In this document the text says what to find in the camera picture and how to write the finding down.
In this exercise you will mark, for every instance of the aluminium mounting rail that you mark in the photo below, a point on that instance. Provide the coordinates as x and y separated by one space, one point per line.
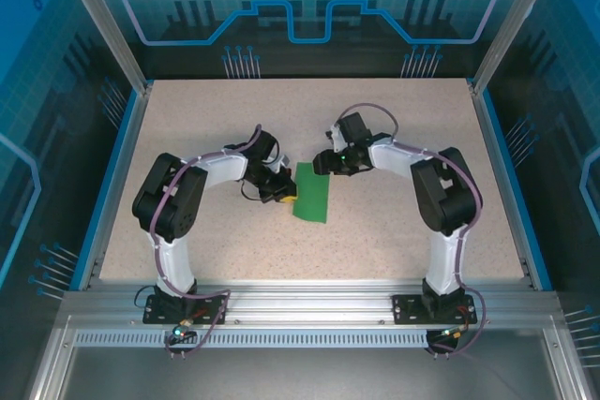
309 306

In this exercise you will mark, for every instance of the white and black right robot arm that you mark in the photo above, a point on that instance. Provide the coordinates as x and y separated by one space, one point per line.
394 158

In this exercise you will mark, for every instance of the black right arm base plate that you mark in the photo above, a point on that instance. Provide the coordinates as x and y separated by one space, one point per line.
408 308

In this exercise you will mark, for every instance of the blue and aluminium side rail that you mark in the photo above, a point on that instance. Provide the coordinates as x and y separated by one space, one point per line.
506 184
116 184

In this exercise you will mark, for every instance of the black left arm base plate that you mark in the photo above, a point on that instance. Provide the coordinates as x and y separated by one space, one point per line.
159 313

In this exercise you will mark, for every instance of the green paper sheet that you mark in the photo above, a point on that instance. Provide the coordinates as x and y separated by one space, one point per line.
311 194

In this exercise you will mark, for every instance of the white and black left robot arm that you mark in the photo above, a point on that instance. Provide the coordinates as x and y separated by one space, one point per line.
220 170

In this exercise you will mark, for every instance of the aluminium frame post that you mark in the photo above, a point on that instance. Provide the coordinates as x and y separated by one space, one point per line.
107 20
506 20

